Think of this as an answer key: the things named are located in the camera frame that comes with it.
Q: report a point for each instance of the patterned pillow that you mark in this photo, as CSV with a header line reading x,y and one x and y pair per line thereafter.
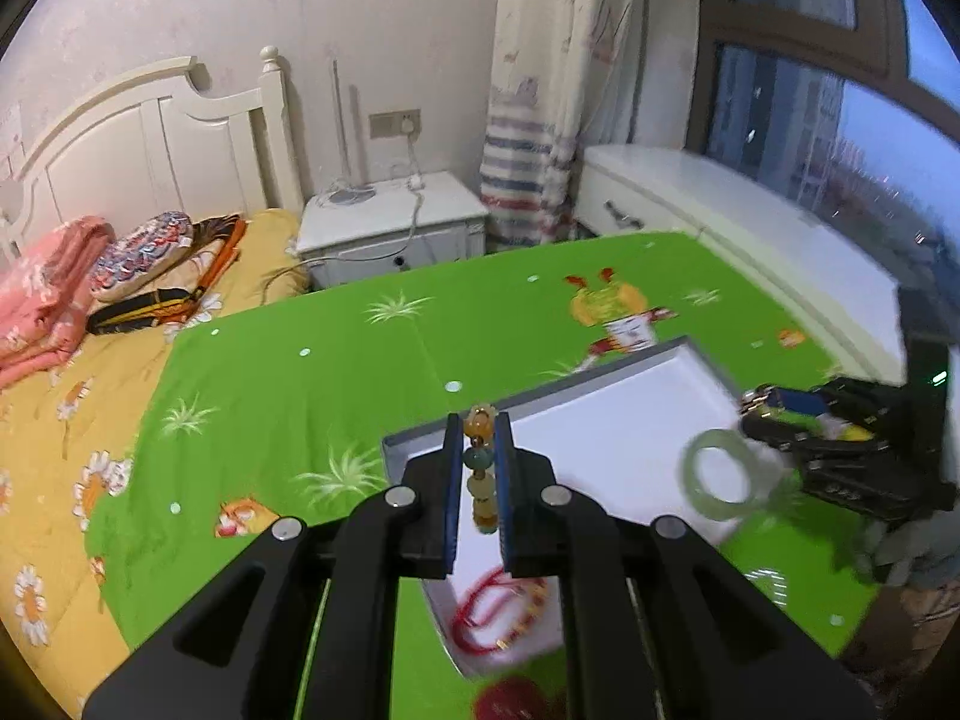
x,y
142,247

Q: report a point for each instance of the dark orange folded cloth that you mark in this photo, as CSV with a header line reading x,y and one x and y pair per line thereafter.
x,y
150,313

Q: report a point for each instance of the white bed headboard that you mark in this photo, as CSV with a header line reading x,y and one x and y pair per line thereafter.
x,y
150,135

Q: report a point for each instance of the white pole lamp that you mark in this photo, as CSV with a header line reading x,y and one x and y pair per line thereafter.
x,y
345,196

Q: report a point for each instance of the wall socket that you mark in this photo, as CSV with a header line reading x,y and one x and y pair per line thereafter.
x,y
394,124

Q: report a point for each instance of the pink folded blanket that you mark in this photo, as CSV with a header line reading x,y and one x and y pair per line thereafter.
x,y
45,292

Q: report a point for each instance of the green printed tablecloth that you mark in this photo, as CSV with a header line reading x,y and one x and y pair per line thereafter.
x,y
300,360

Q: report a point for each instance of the grey jewelry box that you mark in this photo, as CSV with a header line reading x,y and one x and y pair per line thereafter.
x,y
637,420

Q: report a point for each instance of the white nightstand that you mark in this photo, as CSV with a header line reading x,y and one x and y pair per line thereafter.
x,y
390,217

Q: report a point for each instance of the green jade bangle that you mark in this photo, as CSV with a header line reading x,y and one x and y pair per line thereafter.
x,y
688,469

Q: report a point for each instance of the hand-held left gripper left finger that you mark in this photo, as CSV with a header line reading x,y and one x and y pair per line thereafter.
x,y
452,495

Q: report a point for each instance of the dark framed window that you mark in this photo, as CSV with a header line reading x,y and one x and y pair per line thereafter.
x,y
787,112

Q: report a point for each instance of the white window bench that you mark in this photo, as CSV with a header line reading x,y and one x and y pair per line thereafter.
x,y
675,172

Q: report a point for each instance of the yellow flowered bedsheet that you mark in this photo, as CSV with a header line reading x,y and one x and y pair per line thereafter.
x,y
45,465

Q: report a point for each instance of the cardboard box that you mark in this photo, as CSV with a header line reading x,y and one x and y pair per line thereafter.
x,y
922,615

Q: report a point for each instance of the person's right hand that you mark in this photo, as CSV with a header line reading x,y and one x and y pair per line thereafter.
x,y
900,551

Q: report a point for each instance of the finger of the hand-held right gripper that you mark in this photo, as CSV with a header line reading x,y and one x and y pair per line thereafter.
x,y
795,400
795,440

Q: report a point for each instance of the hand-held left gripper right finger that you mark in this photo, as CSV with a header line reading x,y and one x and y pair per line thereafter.
x,y
506,495

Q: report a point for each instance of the printed striped curtain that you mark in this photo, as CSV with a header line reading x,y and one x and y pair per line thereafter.
x,y
540,90

